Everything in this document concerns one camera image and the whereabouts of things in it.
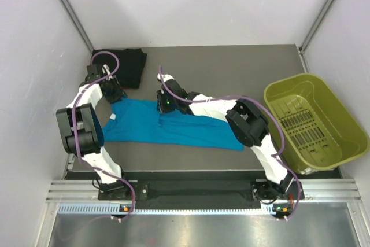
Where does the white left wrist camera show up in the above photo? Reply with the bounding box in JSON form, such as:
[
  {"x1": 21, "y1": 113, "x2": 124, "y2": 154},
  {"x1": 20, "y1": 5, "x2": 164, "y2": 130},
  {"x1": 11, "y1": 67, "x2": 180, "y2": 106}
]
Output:
[{"x1": 102, "y1": 64, "x2": 114, "y2": 80}]

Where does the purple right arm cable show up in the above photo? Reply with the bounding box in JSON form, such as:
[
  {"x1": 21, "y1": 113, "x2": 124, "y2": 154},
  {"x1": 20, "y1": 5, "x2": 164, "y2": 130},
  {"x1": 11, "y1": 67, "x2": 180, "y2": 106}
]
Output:
[{"x1": 157, "y1": 65, "x2": 303, "y2": 221}]

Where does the left aluminium corner post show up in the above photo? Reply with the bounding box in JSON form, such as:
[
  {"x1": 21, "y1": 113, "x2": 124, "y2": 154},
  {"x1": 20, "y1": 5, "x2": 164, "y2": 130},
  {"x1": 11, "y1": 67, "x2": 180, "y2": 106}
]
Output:
[{"x1": 59, "y1": 0, "x2": 94, "y2": 52}]

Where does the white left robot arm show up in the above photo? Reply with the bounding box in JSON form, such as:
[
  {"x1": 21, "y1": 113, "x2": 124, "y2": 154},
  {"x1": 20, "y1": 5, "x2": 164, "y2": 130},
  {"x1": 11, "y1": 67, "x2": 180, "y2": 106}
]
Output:
[{"x1": 56, "y1": 64, "x2": 131, "y2": 199}]

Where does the blue t-shirt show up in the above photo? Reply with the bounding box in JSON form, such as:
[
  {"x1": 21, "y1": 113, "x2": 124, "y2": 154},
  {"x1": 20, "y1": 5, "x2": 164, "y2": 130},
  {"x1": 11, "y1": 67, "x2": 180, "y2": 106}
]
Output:
[{"x1": 102, "y1": 98, "x2": 244, "y2": 151}]

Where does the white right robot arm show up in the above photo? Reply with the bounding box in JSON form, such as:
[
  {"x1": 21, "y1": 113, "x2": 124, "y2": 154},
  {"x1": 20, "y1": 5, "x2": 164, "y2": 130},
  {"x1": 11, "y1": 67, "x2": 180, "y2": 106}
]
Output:
[{"x1": 157, "y1": 73, "x2": 294, "y2": 199}]

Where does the green plastic laundry basket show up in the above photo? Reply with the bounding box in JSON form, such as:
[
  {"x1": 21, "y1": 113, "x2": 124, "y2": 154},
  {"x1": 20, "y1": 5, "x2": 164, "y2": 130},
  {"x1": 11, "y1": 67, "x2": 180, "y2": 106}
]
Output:
[{"x1": 264, "y1": 73, "x2": 369, "y2": 175}]

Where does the aluminium front frame rail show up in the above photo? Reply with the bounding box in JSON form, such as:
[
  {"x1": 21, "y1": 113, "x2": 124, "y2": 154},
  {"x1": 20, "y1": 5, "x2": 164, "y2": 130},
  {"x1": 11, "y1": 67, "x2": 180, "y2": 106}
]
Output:
[{"x1": 46, "y1": 179, "x2": 361, "y2": 216}]

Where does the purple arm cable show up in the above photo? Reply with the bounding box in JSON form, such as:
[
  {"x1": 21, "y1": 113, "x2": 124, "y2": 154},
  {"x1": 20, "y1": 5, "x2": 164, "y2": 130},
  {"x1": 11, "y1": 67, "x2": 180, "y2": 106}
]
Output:
[
  {"x1": 71, "y1": 51, "x2": 137, "y2": 221},
  {"x1": 157, "y1": 65, "x2": 303, "y2": 221}
]

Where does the folded black t-shirt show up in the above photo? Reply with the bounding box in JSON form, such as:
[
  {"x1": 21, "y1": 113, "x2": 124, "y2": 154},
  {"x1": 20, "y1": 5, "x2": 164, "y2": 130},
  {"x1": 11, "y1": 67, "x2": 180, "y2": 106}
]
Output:
[{"x1": 92, "y1": 49, "x2": 147, "y2": 89}]

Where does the right aluminium corner post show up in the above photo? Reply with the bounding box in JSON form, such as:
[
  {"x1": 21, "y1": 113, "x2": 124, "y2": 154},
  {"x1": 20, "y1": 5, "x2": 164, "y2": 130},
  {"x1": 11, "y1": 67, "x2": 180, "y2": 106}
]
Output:
[{"x1": 298, "y1": 0, "x2": 336, "y2": 54}]

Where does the aluminium corner post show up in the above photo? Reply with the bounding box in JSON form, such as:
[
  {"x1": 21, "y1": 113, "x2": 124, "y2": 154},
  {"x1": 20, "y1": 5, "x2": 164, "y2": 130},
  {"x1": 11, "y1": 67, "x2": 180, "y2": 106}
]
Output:
[
  {"x1": 59, "y1": 0, "x2": 94, "y2": 52},
  {"x1": 298, "y1": 0, "x2": 336, "y2": 54}
]

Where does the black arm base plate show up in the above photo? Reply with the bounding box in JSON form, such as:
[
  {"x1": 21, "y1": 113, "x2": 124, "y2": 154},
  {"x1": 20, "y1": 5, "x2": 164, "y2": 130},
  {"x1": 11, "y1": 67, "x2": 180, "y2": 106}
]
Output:
[{"x1": 98, "y1": 170, "x2": 307, "y2": 209}]

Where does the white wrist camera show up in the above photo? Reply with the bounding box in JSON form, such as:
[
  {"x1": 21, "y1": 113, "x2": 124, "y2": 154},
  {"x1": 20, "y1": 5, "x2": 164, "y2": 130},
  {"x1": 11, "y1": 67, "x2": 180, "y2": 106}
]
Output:
[
  {"x1": 157, "y1": 73, "x2": 174, "y2": 95},
  {"x1": 102, "y1": 64, "x2": 114, "y2": 80}
]

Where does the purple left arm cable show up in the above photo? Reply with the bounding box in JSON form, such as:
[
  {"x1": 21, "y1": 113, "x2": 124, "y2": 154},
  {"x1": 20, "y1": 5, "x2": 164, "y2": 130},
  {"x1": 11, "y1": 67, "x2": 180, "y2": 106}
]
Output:
[{"x1": 71, "y1": 51, "x2": 137, "y2": 221}]

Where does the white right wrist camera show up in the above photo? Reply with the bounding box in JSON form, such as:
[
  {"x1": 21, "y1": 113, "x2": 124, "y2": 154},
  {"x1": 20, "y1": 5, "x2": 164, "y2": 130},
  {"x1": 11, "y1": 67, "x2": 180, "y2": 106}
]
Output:
[{"x1": 157, "y1": 73, "x2": 174, "y2": 95}]

